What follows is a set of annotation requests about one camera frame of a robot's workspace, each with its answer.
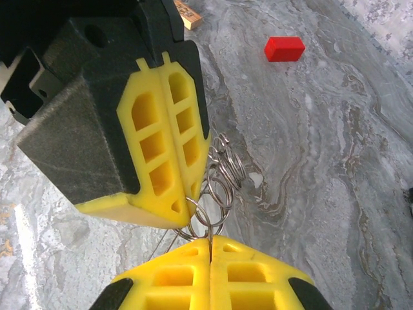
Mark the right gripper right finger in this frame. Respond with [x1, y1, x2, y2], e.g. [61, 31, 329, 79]
[209, 234, 335, 310]

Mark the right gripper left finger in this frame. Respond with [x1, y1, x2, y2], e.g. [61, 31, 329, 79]
[88, 238, 212, 310]

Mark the small wooden block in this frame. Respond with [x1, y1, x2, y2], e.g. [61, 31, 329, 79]
[173, 0, 204, 32]

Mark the red block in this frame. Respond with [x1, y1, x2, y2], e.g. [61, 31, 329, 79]
[263, 36, 307, 63]

